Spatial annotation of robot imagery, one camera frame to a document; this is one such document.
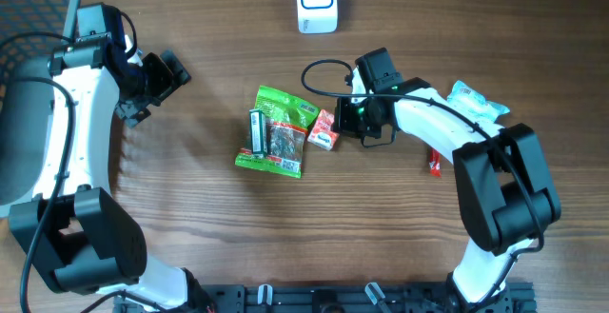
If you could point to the orange tissue pack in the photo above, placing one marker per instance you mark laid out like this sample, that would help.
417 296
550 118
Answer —
322 135

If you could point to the grey plastic mesh basket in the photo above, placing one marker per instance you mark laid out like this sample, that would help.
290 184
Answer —
30 29

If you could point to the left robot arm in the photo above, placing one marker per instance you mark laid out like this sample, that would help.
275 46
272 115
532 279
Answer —
74 234

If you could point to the teal tissue pack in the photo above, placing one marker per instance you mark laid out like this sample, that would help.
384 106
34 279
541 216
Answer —
465 99

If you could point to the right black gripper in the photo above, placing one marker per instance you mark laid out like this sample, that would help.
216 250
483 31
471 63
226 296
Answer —
344 123

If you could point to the red snack bar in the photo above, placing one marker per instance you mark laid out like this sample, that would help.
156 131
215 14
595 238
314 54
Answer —
435 163

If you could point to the green snack bag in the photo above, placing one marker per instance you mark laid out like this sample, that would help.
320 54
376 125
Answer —
288 119

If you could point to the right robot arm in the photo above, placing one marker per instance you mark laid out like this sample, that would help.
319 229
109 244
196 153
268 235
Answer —
506 194

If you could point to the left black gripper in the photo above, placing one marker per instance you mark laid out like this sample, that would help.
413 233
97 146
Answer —
127 108

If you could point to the green white small box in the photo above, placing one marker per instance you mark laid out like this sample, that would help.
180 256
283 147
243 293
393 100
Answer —
257 124

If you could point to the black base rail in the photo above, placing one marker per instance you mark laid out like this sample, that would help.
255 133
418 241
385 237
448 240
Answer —
425 297

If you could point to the white barcode scanner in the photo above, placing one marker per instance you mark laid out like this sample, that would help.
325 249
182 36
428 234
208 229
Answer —
317 16

